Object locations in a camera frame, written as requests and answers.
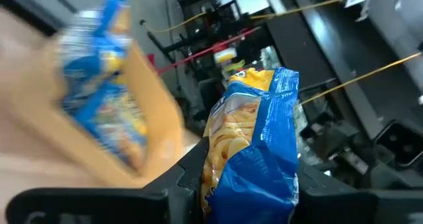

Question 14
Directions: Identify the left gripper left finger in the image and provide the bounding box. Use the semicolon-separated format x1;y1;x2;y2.
5;136;211;224

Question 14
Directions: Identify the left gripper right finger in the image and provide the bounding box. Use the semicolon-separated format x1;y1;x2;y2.
290;157;423;224

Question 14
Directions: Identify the blue Maruchan noodle pack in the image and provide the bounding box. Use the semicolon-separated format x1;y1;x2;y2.
61;0;135;86
200;67;301;224
74;81;150;172

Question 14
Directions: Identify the yellow plastic bin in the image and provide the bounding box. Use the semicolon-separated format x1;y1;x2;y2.
9;35;186;189

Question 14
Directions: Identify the green plastic object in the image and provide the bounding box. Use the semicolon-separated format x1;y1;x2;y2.
224;60;246;76

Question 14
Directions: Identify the white yellow cylinder container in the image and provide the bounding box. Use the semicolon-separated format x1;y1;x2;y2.
213;48;238;65

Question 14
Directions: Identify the yellow extension cable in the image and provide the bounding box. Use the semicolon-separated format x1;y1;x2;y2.
299;51;423;106

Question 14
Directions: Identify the yellow hanging cord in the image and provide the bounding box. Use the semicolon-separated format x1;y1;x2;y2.
141;0;403;34

